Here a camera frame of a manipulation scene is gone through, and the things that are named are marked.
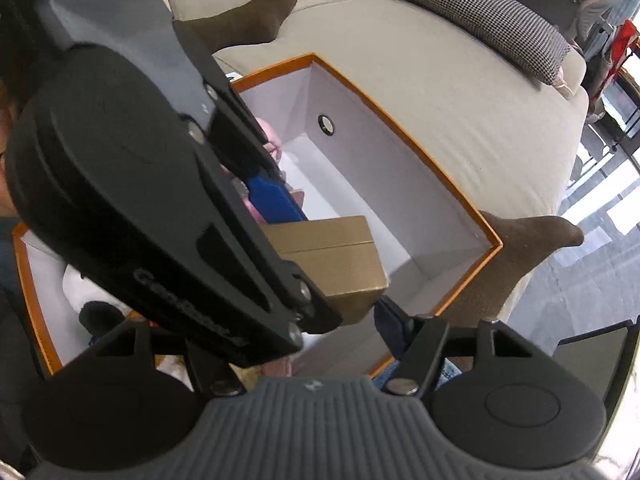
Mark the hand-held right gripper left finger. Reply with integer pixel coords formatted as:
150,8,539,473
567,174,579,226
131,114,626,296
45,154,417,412
89,320,247,397

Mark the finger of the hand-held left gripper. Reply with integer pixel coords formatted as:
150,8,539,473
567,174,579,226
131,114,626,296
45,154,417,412
172,21,308,226
131,219,345,369

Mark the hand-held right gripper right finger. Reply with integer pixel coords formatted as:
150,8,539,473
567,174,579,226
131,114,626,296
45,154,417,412
374,296,553,397

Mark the gold cardboard box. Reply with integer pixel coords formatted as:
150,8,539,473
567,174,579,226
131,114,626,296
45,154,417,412
260,215,390,327

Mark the orange cardboard box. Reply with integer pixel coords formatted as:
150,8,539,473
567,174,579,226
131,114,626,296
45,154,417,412
12,52,504,379

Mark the person's right foot brown sock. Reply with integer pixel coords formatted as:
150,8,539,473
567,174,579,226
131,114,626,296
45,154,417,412
436,209,585,323

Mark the person's foot brown sock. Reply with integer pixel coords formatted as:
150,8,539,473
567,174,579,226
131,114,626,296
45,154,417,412
436,209,585,323
174,0,302,55

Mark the beige sofa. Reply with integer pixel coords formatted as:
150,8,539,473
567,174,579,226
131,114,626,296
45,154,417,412
165,0,592,323

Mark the person's left foot brown sock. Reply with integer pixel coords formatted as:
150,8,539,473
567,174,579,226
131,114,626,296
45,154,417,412
174,0,302,55

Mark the houndstooth cushion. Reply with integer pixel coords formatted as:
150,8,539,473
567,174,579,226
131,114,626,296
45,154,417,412
368,0,572,87

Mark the red object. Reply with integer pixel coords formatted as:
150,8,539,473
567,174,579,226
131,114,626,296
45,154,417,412
606,18,640,70

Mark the pink chair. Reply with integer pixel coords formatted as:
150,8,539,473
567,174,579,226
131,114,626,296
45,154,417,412
569,0,629,50

